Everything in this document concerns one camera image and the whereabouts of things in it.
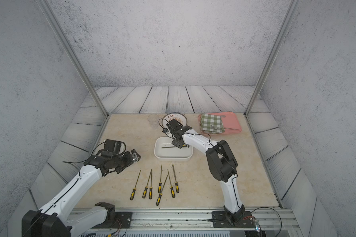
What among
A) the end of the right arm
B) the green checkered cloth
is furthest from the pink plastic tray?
the end of the right arm

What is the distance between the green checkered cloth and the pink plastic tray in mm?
15

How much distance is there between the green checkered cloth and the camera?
3.62ft

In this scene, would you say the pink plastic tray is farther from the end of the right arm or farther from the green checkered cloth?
the end of the right arm

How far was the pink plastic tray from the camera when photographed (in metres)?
1.13
